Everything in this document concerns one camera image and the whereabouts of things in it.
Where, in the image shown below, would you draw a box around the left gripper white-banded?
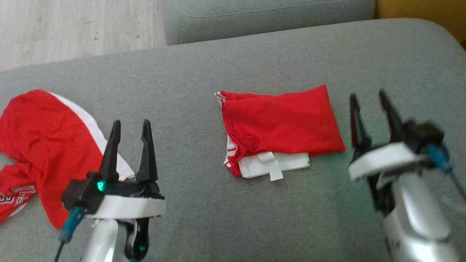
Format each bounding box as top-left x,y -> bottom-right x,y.
85,119 -> 166,262

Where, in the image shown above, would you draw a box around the left arm teal-plug cable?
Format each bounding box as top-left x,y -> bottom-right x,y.
54,206 -> 86,262

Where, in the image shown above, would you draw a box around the right gripper white-banded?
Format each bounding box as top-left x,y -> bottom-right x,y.
348,90 -> 427,215

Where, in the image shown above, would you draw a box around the arm teal-plug cable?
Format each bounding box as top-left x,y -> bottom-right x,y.
54,206 -> 86,262
425,144 -> 466,204

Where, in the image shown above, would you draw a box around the mustard yellow upholstered furniture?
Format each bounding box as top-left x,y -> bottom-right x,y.
375,0 -> 466,45

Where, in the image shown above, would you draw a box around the red basketball jersey white sleeves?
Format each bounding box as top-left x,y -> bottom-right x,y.
214,84 -> 347,182

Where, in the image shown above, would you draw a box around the small grey sofa cushion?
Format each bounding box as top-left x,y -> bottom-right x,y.
163,0 -> 376,46

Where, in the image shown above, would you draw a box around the large grey sofa seat cushion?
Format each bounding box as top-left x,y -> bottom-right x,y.
0,18 -> 466,262

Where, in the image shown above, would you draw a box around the red basketball shorts white stripe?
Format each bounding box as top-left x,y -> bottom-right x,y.
0,89 -> 135,229

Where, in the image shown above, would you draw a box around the right arm teal-plug cable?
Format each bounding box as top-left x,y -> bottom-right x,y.
425,144 -> 466,204

